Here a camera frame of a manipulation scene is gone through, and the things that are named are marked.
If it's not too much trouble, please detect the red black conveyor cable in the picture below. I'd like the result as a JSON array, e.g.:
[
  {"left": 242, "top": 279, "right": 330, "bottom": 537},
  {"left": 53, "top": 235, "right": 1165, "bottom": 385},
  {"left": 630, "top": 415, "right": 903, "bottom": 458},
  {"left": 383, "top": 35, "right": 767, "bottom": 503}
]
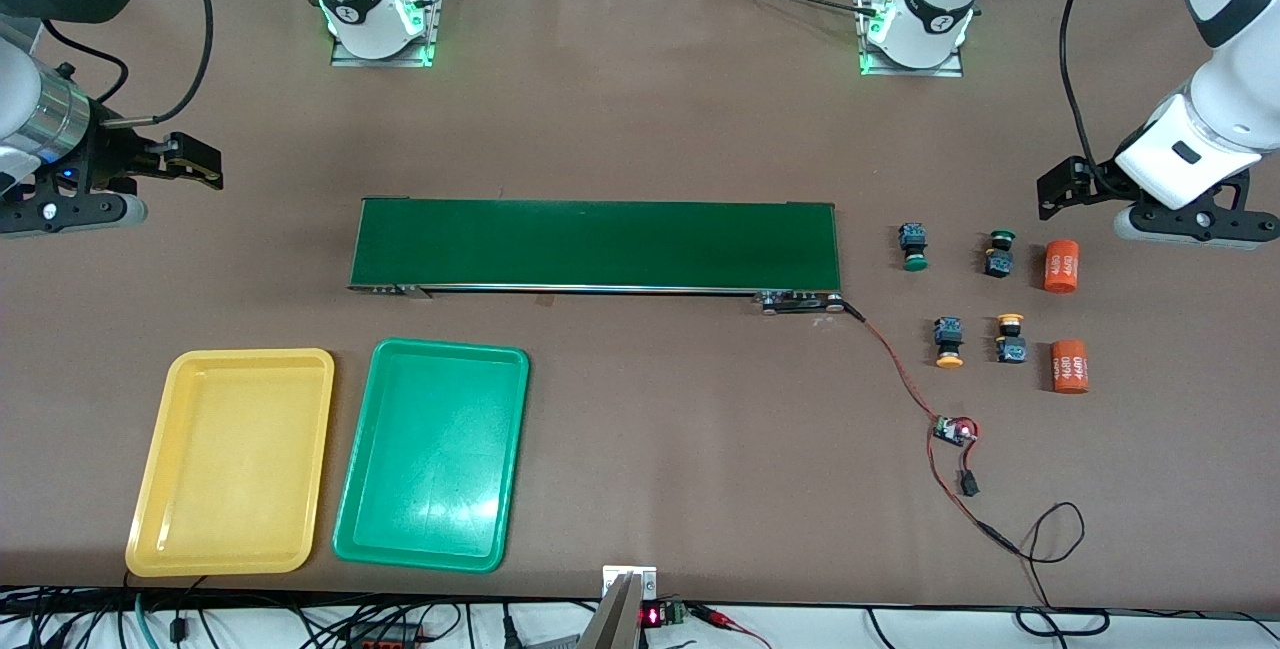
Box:
[{"left": 840, "top": 299, "right": 1021, "bottom": 555}]

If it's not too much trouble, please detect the thin black looped cable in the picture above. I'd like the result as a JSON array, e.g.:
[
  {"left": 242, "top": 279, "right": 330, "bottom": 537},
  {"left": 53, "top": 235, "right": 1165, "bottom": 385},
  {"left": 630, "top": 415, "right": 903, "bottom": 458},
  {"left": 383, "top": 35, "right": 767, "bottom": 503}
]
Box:
[{"left": 985, "top": 502, "right": 1111, "bottom": 635}]

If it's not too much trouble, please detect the red clip lead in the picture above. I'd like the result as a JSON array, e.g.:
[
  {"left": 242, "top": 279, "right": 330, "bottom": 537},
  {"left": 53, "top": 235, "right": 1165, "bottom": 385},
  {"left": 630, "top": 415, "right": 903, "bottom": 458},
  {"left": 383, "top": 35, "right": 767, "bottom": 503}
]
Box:
[{"left": 690, "top": 605, "right": 776, "bottom": 649}]

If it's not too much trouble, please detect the green plastic tray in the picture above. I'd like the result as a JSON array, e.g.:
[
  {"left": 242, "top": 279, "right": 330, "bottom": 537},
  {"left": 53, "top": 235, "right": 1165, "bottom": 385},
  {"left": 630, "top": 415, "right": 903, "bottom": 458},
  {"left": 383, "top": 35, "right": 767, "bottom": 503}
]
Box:
[{"left": 332, "top": 338, "right": 531, "bottom": 573}]

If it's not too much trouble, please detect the yellow mushroom push button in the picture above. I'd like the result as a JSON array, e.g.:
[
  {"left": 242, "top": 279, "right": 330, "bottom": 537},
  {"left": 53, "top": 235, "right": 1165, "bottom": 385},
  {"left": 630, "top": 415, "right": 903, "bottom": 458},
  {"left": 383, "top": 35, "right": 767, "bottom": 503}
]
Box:
[
  {"left": 932, "top": 317, "right": 966, "bottom": 370},
  {"left": 995, "top": 313, "right": 1029, "bottom": 365}
]

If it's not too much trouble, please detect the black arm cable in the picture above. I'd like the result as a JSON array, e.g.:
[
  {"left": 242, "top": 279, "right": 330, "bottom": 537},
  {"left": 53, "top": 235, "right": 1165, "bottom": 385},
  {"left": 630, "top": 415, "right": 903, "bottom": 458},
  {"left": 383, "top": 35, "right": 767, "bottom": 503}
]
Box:
[
  {"left": 40, "top": 0, "right": 215, "bottom": 125},
  {"left": 1058, "top": 0, "right": 1136, "bottom": 190}
]

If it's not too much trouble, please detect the black power strip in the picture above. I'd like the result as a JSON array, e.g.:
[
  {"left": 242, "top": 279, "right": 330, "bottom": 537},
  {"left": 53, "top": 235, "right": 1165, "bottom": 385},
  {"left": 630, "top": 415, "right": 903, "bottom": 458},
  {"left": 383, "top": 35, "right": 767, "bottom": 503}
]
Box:
[{"left": 345, "top": 622, "right": 426, "bottom": 649}]

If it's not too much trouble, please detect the teal cable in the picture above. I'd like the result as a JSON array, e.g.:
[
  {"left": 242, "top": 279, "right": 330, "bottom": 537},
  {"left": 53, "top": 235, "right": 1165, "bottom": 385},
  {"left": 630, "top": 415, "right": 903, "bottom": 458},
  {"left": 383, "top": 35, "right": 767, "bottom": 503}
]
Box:
[{"left": 135, "top": 594, "right": 166, "bottom": 649}]

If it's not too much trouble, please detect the orange cylinder white print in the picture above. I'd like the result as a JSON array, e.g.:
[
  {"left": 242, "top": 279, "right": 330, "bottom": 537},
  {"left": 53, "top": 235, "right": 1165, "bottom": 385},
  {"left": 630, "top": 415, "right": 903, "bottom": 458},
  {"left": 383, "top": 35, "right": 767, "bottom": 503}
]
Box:
[
  {"left": 1049, "top": 339, "right": 1090, "bottom": 395},
  {"left": 1043, "top": 240, "right": 1081, "bottom": 294}
]

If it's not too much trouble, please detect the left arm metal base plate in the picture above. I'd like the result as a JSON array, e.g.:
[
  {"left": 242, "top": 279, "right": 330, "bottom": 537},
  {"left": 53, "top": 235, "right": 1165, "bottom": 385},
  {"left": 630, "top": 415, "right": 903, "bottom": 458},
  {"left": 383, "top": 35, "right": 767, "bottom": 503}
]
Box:
[{"left": 858, "top": 0, "right": 966, "bottom": 78}]

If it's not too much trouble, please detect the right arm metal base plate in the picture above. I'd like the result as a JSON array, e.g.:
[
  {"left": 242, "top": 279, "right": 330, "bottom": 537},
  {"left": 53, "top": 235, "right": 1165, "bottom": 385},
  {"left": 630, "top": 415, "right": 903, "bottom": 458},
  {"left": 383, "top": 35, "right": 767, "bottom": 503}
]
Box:
[{"left": 330, "top": 0, "right": 446, "bottom": 68}]

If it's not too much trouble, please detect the silver mounting bracket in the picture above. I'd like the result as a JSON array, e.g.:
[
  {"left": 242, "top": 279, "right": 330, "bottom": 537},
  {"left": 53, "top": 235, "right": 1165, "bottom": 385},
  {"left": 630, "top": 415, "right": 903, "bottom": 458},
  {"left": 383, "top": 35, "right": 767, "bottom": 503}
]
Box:
[{"left": 580, "top": 565, "right": 658, "bottom": 649}]

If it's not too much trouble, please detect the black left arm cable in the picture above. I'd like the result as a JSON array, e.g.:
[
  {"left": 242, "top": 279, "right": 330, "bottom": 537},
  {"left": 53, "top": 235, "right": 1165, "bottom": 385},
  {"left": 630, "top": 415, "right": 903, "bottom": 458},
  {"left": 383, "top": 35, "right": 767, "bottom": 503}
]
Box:
[{"left": 1058, "top": 0, "right": 1136, "bottom": 190}]

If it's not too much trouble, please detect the yellow plastic tray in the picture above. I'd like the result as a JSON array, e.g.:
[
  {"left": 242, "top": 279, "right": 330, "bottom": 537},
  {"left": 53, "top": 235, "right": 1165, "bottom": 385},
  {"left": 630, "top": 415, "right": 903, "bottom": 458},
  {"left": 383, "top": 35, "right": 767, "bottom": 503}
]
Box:
[{"left": 125, "top": 348, "right": 336, "bottom": 578}]

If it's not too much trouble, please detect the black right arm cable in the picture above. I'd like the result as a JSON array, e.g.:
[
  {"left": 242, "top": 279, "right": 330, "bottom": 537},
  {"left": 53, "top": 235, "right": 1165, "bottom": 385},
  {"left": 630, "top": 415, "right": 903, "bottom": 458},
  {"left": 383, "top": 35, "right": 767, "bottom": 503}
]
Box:
[{"left": 40, "top": 0, "right": 215, "bottom": 125}]

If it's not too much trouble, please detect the green conveyor belt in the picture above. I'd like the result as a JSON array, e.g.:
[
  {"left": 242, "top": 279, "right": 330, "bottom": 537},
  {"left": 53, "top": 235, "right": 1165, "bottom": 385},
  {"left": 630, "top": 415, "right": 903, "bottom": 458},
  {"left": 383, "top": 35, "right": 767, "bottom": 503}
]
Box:
[{"left": 347, "top": 196, "right": 847, "bottom": 316}]

